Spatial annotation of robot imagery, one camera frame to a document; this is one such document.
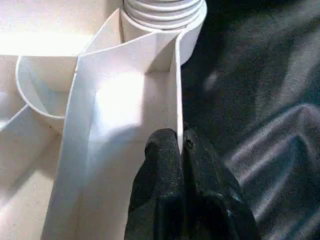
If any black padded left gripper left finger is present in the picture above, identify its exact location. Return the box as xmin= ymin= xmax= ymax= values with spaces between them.
xmin=126 ymin=127 xmax=188 ymax=240

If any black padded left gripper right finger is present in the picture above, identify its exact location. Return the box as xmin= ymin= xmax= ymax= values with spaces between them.
xmin=181 ymin=121 xmax=262 ymax=240

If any white plastic table top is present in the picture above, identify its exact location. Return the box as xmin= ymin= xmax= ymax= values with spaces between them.
xmin=0 ymin=0 xmax=208 ymax=240

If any white plastic table leg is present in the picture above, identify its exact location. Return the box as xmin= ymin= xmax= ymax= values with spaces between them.
xmin=122 ymin=0 xmax=205 ymax=30

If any black work mat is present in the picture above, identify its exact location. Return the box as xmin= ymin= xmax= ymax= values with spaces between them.
xmin=179 ymin=0 xmax=320 ymax=240

